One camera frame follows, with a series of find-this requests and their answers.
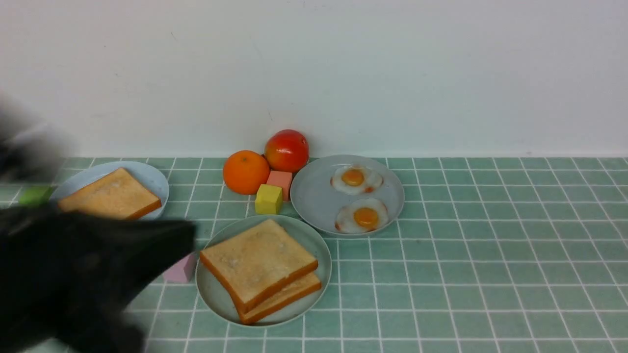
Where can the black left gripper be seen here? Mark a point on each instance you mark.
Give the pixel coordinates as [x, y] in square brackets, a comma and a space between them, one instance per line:
[69, 276]

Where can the green cube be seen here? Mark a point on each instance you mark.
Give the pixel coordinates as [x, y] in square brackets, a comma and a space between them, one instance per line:
[35, 195]

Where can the light blue bread plate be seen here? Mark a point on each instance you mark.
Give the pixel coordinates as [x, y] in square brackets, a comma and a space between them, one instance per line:
[149, 176]

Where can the light green center plate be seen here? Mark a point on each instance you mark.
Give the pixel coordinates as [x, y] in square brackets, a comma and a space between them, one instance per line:
[219, 301]

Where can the orange fruit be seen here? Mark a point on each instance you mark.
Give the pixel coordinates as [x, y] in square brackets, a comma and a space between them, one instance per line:
[245, 171]

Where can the yellow cube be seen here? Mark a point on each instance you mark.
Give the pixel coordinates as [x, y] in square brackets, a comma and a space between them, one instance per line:
[269, 199]

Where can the salmon pink cube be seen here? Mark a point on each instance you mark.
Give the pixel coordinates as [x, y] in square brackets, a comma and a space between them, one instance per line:
[281, 179]

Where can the red apple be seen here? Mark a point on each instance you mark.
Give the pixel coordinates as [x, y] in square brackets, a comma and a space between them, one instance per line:
[287, 151]

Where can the grey egg plate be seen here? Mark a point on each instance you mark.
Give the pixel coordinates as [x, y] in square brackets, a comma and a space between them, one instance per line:
[319, 203]

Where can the front fried egg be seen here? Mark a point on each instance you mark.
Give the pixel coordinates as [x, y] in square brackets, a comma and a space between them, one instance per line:
[362, 216]

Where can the fried egg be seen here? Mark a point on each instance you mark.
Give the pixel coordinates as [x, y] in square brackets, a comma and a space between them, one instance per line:
[356, 180]
[362, 216]

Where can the rear fried egg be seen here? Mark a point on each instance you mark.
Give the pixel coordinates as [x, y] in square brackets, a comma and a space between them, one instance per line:
[356, 180]

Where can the green checkered tablecloth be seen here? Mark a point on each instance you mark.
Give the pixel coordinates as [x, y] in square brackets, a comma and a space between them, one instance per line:
[489, 255]

